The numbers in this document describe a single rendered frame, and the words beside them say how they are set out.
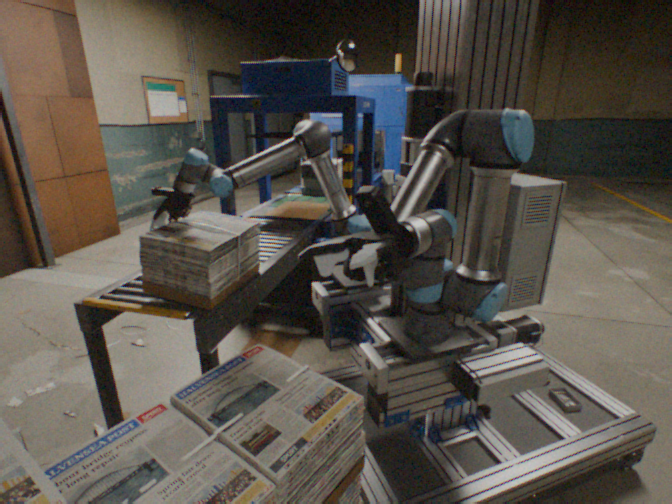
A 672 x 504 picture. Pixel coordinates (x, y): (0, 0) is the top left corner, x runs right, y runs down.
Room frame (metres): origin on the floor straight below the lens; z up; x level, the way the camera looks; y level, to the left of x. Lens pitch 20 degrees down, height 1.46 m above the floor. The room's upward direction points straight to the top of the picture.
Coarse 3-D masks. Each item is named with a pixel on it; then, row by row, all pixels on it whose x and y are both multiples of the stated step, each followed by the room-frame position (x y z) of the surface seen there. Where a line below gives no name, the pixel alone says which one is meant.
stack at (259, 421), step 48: (192, 384) 0.78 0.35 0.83; (240, 384) 0.78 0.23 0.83; (288, 384) 0.78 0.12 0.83; (336, 384) 0.78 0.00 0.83; (144, 432) 0.63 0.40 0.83; (192, 432) 0.63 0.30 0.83; (240, 432) 0.63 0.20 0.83; (288, 432) 0.63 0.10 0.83; (336, 432) 0.66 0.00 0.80; (96, 480) 0.52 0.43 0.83; (144, 480) 0.52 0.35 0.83; (192, 480) 0.52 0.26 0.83; (240, 480) 0.52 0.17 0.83; (288, 480) 0.54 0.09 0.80; (336, 480) 0.65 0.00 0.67
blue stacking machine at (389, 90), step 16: (400, 64) 4.80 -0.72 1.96; (352, 80) 4.85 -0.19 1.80; (368, 80) 4.80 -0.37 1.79; (384, 80) 4.75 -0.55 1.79; (400, 80) 4.71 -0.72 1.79; (368, 96) 4.70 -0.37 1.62; (384, 96) 4.65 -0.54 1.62; (400, 96) 4.60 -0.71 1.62; (384, 112) 4.65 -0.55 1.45; (400, 112) 4.60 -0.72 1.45; (336, 128) 4.80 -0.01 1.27; (384, 128) 4.65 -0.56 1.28; (400, 128) 4.61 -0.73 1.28; (336, 144) 4.80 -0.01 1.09; (384, 144) 4.65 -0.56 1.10; (400, 144) 4.60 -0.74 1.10; (384, 160) 4.65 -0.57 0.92; (400, 160) 4.60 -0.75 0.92
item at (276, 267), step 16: (320, 224) 2.36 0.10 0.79; (304, 240) 2.06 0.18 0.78; (272, 256) 1.75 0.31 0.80; (288, 256) 1.83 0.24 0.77; (272, 272) 1.64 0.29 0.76; (288, 272) 1.82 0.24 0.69; (240, 288) 1.39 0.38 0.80; (256, 288) 1.48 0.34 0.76; (272, 288) 1.63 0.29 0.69; (224, 304) 1.26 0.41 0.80; (240, 304) 1.35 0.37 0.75; (256, 304) 1.47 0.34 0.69; (208, 320) 1.14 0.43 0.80; (224, 320) 1.23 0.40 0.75; (240, 320) 1.34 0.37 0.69; (208, 336) 1.13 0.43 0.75; (224, 336) 1.22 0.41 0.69; (208, 352) 1.12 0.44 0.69
